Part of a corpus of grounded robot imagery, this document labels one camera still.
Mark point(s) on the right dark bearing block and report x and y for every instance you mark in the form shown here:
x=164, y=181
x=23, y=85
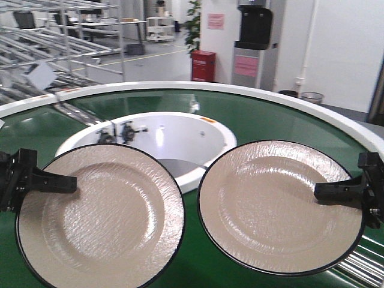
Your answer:
x=128, y=132

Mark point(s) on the steel conveyor rollers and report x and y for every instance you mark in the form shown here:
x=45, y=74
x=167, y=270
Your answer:
x=364, y=265

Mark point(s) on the white outer conveyor rim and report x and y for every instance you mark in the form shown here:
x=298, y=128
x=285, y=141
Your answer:
x=252, y=114

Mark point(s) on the metal roller rack shelving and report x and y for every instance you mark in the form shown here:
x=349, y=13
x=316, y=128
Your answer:
x=78, y=39

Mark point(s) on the pink wall notice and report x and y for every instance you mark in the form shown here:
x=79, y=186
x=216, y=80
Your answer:
x=216, y=21

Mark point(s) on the white box on rack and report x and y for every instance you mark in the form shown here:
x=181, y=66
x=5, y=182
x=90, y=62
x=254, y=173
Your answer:
x=40, y=75

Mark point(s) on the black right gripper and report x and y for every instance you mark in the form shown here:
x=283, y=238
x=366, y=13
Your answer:
x=367, y=188

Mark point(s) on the left dark bearing block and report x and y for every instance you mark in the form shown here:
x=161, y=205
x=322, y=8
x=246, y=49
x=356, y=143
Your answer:
x=105, y=137

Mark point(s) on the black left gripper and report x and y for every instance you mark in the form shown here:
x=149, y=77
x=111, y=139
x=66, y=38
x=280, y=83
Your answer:
x=18, y=168

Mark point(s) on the white rolling cart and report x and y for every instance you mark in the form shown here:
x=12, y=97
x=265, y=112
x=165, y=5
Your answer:
x=160, y=29

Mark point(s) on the black grey water dispenser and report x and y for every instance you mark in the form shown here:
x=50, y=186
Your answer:
x=255, y=53

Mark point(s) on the dark bearing block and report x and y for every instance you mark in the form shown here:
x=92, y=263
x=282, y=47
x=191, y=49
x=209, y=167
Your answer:
x=105, y=137
x=128, y=132

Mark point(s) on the black storage crate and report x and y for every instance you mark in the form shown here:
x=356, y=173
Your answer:
x=135, y=49

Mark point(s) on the green potted plant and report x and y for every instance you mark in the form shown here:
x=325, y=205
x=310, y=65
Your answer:
x=192, y=26

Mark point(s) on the mesh waste bin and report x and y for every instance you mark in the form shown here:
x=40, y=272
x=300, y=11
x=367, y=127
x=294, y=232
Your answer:
x=312, y=97

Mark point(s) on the red fire extinguisher cabinet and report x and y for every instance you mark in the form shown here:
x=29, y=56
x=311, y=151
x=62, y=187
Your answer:
x=203, y=66

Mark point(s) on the beige plate black rim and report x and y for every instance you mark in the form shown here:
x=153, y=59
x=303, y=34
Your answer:
x=257, y=205
x=121, y=228

